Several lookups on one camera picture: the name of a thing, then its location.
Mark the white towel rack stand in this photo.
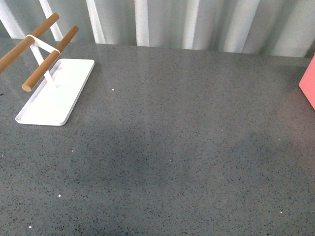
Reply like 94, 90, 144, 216
0, 13, 95, 126

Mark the pink box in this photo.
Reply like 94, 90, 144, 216
299, 56, 315, 109

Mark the white pleated curtain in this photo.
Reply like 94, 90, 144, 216
0, 0, 315, 58

